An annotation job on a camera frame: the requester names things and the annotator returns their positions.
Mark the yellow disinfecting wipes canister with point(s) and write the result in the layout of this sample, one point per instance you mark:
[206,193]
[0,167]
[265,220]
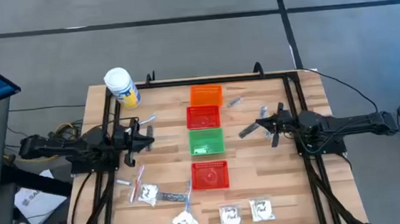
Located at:
[121,86]

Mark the black comb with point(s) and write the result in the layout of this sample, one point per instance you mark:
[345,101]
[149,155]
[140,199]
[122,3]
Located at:
[246,131]
[149,130]
[174,197]

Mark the white toothbrush in clear wrap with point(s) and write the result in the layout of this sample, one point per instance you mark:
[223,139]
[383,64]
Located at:
[148,120]

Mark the white printed paper sheet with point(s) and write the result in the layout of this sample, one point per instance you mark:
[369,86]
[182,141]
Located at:
[37,203]

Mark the red plastic slotted basket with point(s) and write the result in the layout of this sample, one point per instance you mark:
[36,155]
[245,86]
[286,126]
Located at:
[203,117]
[210,175]

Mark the small blue clear-wrapped item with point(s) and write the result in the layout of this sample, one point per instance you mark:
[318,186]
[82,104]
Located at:
[234,102]

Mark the small crinkled silver packet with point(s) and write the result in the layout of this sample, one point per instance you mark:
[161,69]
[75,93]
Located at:
[263,112]
[268,134]

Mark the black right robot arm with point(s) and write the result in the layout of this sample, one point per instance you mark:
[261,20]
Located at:
[351,123]

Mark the orange plastic slotted basket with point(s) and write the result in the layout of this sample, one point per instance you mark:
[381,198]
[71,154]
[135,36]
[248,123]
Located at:
[206,96]

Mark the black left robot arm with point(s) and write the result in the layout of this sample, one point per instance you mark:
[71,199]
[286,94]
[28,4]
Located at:
[63,148]

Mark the blue toothbrush in clear wrap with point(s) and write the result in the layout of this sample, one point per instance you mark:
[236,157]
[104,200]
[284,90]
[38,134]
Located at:
[188,195]

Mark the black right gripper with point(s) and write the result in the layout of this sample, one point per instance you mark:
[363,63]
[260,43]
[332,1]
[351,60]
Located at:
[283,123]

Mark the red toothbrush in clear wrap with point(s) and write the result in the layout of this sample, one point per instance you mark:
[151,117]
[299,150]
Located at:
[136,184]

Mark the green plastic slotted basket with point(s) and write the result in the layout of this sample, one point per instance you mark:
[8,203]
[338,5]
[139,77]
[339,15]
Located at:
[206,142]

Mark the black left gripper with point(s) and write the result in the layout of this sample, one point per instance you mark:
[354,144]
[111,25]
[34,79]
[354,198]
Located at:
[127,141]

